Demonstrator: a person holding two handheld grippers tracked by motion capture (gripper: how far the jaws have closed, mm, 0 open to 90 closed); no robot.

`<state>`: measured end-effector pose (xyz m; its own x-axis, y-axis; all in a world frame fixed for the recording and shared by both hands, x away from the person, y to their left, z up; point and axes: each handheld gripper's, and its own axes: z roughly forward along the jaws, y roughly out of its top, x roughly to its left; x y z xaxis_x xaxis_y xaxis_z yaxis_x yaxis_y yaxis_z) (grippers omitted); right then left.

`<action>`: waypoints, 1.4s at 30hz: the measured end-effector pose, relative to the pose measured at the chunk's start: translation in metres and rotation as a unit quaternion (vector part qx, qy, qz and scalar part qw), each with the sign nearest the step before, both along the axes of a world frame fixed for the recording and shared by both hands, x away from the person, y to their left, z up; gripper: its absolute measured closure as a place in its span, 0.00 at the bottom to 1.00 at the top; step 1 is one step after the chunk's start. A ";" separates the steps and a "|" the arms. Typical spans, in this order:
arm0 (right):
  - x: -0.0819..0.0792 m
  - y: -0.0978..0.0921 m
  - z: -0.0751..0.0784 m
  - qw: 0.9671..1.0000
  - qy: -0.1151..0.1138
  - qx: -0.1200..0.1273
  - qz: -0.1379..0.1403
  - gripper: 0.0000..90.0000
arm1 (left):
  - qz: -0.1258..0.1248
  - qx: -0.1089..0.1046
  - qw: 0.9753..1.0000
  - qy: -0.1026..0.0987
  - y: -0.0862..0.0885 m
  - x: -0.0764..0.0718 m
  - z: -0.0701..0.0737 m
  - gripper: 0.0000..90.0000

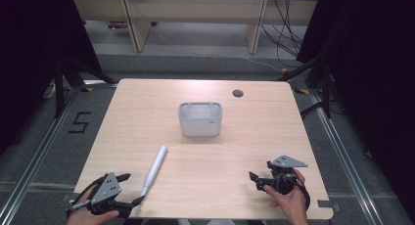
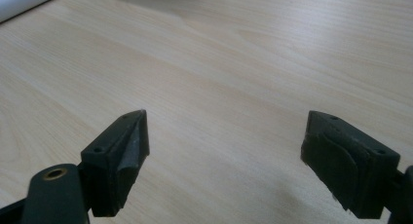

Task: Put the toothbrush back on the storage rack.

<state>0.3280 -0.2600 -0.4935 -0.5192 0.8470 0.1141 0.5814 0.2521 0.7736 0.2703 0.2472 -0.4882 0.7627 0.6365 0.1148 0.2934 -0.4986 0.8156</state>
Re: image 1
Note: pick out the person's left hand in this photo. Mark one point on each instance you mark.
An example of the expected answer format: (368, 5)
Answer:
(81, 216)

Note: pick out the black curtain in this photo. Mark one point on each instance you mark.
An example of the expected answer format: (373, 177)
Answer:
(32, 55)
(375, 71)

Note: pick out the black metal stand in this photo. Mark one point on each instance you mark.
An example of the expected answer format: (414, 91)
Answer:
(326, 88)
(59, 88)

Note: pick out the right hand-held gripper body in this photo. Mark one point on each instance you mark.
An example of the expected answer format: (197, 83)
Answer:
(284, 181)

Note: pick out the metal floor rail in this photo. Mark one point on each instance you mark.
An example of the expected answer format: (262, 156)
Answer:
(342, 153)
(39, 153)

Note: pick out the grey plastic storage box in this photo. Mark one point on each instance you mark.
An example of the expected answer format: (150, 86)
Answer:
(200, 124)

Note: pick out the white pen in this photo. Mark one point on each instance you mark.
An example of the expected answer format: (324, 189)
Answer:
(156, 168)

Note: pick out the person's right hand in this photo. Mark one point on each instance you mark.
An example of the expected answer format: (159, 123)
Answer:
(293, 205)

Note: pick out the yellow tape patch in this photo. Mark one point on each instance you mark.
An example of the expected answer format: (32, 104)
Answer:
(301, 91)
(87, 88)

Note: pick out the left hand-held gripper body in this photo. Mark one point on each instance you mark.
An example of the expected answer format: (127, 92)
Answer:
(106, 189)

